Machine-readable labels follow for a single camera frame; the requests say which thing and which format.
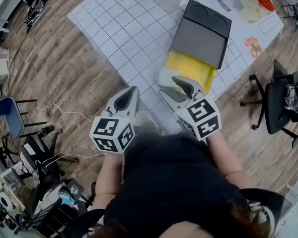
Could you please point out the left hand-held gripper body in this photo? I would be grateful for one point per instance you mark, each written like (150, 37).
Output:
(109, 133)

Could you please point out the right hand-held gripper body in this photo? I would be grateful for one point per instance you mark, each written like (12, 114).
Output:
(201, 118)

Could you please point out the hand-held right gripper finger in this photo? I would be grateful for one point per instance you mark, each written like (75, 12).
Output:
(173, 98)
(186, 85)

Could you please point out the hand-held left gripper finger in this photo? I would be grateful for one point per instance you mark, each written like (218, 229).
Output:
(123, 99)
(136, 99)

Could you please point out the yellow padded package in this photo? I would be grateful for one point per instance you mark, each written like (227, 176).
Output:
(191, 66)

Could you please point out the small white package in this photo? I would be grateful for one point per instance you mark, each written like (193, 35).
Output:
(167, 77)

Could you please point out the black grey container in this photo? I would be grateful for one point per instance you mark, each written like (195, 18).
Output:
(201, 36)

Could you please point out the person's right forearm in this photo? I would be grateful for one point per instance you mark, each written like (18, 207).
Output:
(224, 157)

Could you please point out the person's left forearm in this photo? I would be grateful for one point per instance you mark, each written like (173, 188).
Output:
(109, 177)

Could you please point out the black bag with logo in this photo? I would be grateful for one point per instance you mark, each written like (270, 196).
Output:
(74, 188)

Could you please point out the white gridded mat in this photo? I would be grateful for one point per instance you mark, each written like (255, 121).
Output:
(129, 28)

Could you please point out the person's black clothing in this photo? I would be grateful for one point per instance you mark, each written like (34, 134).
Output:
(169, 182)

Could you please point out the black office chair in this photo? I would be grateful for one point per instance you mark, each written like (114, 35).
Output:
(275, 108)

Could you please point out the black swivel chair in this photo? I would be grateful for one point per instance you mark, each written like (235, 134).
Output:
(44, 172)

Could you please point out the orange round packets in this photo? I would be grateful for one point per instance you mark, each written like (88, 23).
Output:
(253, 46)

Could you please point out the silver device on chair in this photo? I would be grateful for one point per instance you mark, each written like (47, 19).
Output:
(294, 95)

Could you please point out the black shelf unit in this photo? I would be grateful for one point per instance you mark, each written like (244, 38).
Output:
(57, 219)

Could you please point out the blue chair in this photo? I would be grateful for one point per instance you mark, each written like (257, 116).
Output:
(7, 115)

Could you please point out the white box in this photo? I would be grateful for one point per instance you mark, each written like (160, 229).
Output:
(289, 207)

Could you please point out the black equipment pile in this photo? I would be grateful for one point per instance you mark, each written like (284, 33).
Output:
(37, 6)

